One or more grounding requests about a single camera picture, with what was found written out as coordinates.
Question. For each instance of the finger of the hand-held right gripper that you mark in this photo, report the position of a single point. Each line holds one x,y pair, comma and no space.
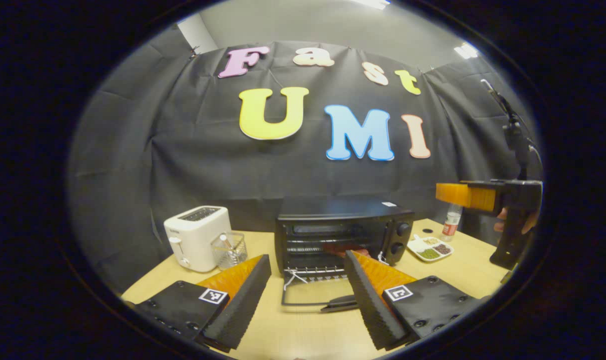
463,196

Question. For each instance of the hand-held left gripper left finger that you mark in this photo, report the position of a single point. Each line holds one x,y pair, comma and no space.
240,310

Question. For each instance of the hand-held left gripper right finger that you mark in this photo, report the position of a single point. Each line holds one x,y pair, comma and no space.
370,305

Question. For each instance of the white divided bean plate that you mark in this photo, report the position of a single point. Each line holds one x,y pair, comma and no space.
430,247

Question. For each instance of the black electric oven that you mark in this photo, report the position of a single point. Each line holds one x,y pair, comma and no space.
333,215

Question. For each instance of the clear plastic water bottle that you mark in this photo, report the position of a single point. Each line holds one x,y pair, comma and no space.
452,222

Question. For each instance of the clear glass cup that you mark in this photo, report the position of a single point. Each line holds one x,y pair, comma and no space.
230,252

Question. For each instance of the white toaster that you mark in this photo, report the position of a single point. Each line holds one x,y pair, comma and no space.
195,240

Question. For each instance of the small ceiling light panel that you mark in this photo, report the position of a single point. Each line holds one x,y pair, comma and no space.
466,51

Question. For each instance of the black backdrop cloth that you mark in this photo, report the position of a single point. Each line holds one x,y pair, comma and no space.
207,165

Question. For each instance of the large ceiling light panel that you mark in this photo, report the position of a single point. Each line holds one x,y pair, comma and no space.
373,3

